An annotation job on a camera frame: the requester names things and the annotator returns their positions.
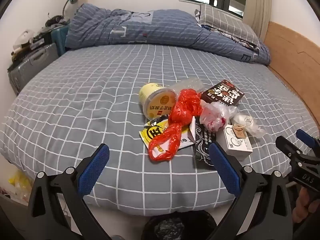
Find teal suitcase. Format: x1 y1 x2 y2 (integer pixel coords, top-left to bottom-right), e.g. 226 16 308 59
50 26 69 57

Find grey checked pillow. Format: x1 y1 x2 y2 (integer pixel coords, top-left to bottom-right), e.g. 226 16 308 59
194 3 262 48

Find yellow yogurt tub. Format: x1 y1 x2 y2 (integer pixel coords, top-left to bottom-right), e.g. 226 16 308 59
139 82 178 120

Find small white box with tag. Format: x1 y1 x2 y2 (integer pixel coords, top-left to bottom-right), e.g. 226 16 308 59
223 124 253 161

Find black printed packet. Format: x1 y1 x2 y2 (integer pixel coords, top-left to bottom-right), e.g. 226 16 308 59
194 116 229 167

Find printed pillow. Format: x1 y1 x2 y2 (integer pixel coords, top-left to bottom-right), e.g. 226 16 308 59
200 25 260 54

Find trash bin with black liner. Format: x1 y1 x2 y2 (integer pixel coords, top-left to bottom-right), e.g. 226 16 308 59
142 210 218 240

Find white plastic-wrapped bundle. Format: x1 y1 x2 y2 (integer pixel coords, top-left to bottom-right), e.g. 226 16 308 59
230 112 265 138

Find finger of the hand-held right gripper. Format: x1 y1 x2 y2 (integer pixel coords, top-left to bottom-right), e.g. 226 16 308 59
275 135 312 163
296 129 320 155

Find yellow snack packet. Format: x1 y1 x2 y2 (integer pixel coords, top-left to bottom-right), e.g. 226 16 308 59
139 119 170 148

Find wooden headboard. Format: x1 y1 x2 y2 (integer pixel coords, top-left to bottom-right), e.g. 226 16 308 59
264 21 320 115

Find grey suitcase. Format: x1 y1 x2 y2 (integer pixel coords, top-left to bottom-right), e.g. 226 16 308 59
7 42 60 95

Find brown cardboard box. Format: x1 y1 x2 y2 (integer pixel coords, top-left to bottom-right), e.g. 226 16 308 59
201 80 245 108

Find black tangled cables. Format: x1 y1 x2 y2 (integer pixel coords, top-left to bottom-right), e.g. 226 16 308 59
45 15 70 28

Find blue striped quilt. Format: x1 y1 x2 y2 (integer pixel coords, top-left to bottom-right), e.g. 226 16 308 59
64 3 272 65

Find bed with grey checked sheet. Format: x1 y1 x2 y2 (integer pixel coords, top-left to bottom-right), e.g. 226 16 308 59
0 44 320 217

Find person's right hand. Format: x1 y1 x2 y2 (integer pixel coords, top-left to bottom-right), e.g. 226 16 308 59
296 187 320 220

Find white round appliance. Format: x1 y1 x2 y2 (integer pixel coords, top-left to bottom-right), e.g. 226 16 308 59
14 30 34 49

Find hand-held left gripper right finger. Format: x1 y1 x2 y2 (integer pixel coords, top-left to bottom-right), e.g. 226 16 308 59
207 141 293 240

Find clear plastic bag red print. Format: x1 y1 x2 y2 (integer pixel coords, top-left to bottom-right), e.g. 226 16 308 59
199 101 238 132

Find yellow plastic bag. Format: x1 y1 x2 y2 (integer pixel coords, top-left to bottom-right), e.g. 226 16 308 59
7 170 33 200

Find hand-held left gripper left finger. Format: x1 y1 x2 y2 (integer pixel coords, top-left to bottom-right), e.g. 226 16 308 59
27 144 113 240

